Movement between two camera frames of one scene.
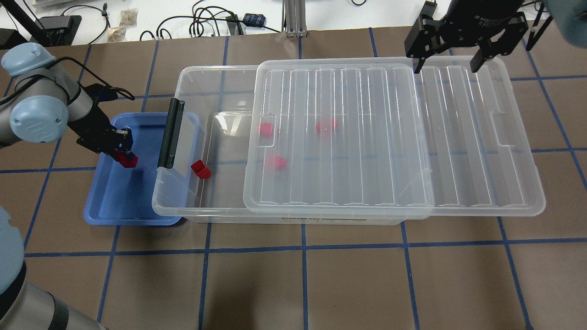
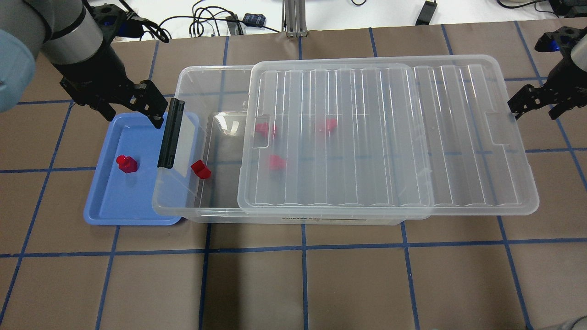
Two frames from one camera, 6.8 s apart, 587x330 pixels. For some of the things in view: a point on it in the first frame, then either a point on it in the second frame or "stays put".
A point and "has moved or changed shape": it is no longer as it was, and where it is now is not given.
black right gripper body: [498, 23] -> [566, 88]
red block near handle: [200, 168] stays put
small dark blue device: [253, 19] stays put
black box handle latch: [169, 144] stays put
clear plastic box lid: [372, 134] stays put
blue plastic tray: [146, 195] stays put
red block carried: [126, 162] has moved or changed shape
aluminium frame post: [293, 18] stays put
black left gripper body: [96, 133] -> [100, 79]
